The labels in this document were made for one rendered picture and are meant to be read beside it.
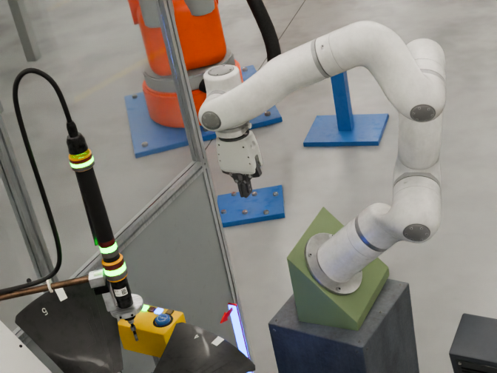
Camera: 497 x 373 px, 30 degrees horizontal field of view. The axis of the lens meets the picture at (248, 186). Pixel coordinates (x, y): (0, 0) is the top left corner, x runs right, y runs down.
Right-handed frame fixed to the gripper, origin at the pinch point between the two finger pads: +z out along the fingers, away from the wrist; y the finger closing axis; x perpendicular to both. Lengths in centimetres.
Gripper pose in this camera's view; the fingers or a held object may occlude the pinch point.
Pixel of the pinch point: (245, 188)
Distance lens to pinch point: 228.0
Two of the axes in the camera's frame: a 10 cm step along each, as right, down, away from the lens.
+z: 1.8, 8.5, 4.9
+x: -4.7, 5.1, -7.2
